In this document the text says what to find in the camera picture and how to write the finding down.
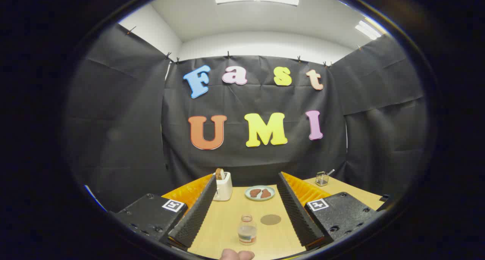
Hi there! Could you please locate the small ceiling light panel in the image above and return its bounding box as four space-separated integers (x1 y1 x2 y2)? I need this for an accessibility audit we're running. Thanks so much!
355 20 382 41

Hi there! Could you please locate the clear plastic juice bottle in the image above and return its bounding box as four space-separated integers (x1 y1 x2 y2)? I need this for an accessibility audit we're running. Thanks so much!
238 215 258 246

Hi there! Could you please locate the black backdrop cloth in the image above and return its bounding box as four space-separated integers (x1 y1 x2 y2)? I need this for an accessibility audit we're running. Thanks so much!
63 23 427 213

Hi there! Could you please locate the wooden table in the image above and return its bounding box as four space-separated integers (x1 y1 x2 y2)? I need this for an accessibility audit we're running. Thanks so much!
188 176 384 260

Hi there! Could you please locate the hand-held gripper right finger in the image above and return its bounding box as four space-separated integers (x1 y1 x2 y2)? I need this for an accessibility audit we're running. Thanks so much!
277 171 381 251

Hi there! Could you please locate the pale green plate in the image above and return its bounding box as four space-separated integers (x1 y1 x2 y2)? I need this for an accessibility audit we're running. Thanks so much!
245 185 276 201

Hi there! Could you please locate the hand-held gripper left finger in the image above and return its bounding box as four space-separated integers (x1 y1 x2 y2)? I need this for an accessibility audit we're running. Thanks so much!
110 173 217 252

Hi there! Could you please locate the white toaster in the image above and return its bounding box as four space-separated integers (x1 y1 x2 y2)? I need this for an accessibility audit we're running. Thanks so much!
213 172 233 201

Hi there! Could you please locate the brown round coaster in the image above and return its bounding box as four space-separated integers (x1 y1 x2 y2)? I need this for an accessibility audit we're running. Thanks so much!
260 214 282 226

